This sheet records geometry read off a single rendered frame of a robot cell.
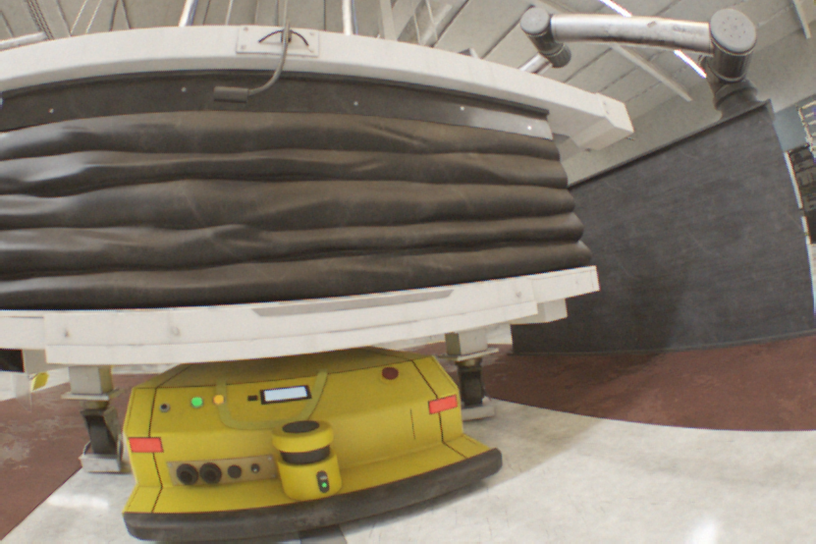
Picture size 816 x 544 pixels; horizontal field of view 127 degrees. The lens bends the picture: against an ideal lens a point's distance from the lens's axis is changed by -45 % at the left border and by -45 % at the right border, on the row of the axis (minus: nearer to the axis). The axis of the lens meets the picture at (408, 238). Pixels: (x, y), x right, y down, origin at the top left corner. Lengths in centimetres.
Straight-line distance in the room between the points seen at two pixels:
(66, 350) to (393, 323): 40
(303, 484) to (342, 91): 67
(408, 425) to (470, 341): 46
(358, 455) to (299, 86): 71
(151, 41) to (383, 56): 37
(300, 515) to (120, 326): 42
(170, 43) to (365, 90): 32
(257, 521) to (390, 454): 33
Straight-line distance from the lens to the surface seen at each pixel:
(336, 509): 69
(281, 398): 83
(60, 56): 67
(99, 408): 117
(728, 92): 177
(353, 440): 81
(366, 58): 60
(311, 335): 42
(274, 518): 68
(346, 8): 323
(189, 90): 59
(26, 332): 55
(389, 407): 82
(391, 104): 61
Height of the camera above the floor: 40
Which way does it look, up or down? 11 degrees up
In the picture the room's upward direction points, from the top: 7 degrees counter-clockwise
